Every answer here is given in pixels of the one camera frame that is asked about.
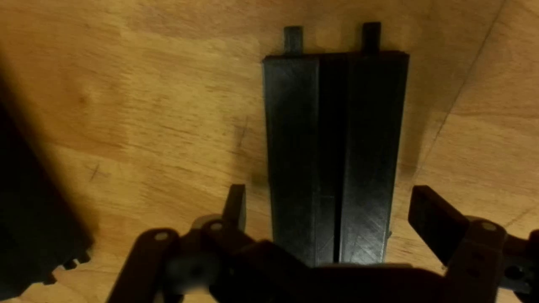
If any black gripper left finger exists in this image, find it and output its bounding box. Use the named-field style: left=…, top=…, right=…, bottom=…
left=105, top=183, right=309, bottom=303

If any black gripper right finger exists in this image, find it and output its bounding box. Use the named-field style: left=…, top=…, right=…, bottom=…
left=407, top=183, right=539, bottom=303

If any black twin-bar rail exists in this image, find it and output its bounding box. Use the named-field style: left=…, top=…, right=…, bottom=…
left=260, top=21, right=410, bottom=267

